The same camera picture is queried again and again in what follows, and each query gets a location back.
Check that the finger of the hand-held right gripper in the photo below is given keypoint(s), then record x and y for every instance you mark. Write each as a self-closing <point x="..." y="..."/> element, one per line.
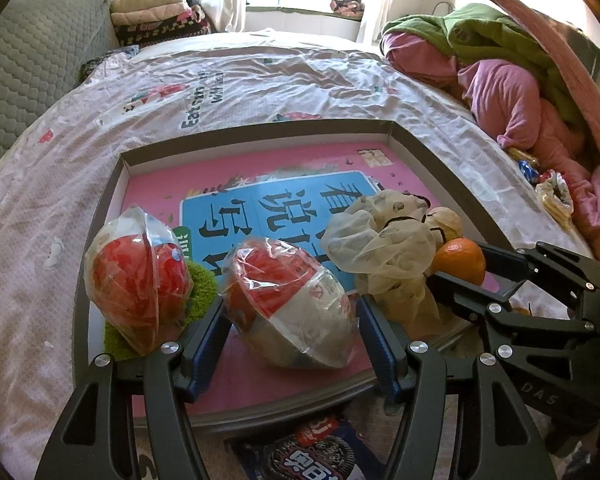
<point x="460" y="295"/>
<point x="502" y="262"/>

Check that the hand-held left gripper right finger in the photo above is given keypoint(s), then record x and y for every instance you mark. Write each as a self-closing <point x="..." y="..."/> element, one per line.
<point x="380" y="355"/>

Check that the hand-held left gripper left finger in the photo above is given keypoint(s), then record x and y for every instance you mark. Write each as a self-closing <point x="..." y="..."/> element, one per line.
<point x="207" y="345"/>

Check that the orange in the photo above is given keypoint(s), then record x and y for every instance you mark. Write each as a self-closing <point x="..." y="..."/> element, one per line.
<point x="460" y="260"/>

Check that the bagged red instant noodle bowl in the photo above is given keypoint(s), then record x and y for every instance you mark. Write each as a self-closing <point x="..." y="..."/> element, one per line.
<point x="130" y="285"/>
<point x="290" y="305"/>

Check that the beige mesh bag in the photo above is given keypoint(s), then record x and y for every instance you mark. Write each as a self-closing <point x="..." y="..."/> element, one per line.
<point x="380" y="250"/>

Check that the grey shallow cardboard box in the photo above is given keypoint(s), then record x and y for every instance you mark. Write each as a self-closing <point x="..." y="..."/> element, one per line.
<point x="100" y="210"/>

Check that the green fuzzy scrunchie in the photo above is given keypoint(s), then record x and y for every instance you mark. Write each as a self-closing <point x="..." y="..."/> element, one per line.
<point x="202" y="285"/>

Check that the pile of small snack packets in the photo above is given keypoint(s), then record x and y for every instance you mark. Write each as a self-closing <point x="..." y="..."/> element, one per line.
<point x="552" y="195"/>

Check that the blue cookie packet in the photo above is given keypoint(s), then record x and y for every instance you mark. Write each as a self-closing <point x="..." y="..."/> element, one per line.
<point x="305" y="452"/>

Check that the pile of pink green bedding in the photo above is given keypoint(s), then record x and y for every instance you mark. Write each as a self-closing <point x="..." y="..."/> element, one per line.
<point x="500" y="95"/>

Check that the pink and blue book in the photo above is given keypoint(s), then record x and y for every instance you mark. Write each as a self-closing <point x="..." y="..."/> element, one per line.
<point x="280" y="170"/>

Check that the reddish brown board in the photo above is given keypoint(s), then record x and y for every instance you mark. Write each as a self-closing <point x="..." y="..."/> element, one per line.
<point x="570" y="70"/>

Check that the green blanket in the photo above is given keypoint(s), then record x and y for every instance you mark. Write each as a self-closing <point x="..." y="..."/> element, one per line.
<point x="485" y="35"/>

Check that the pink strawberry printed bedsheet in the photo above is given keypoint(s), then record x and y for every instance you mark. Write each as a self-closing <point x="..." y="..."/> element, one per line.
<point x="55" y="170"/>

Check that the dark patterned cloth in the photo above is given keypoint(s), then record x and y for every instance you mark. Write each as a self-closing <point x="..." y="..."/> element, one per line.
<point x="105" y="62"/>

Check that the patterned cloth on windowsill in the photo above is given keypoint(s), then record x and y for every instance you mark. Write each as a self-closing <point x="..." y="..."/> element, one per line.
<point x="347" y="5"/>

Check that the dark checkered folded blanket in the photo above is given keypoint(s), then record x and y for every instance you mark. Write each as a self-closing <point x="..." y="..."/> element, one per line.
<point x="165" y="32"/>

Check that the grey quilted headboard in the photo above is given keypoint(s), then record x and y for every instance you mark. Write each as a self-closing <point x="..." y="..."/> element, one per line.
<point x="35" y="70"/>

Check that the pink folded blanket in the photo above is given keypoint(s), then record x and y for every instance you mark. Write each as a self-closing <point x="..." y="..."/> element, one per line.
<point x="155" y="14"/>

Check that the cream folded blanket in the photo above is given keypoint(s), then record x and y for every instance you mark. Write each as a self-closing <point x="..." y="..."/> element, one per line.
<point x="147" y="1"/>

